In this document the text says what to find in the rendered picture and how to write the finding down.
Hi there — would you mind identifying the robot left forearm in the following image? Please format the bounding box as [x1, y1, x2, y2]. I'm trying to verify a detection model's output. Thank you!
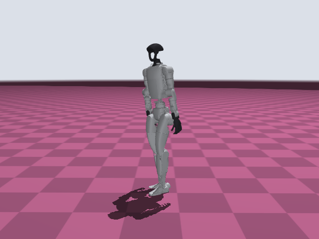
[168, 89, 179, 117]

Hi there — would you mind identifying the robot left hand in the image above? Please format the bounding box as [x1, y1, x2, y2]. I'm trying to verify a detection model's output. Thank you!
[171, 113, 182, 134]

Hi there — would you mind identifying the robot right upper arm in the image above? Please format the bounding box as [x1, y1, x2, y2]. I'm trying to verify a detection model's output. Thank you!
[142, 68, 150, 97]

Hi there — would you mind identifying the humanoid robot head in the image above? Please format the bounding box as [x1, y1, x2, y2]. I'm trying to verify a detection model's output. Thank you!
[147, 43, 163, 66]

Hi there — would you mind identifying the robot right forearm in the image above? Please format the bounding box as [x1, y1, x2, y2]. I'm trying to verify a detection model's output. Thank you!
[143, 95, 153, 114]

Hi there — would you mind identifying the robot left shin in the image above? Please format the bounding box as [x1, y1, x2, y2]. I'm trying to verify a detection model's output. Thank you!
[156, 150, 169, 188]

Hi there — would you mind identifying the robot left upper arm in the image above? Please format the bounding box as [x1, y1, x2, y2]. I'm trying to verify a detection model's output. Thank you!
[161, 66, 174, 97]

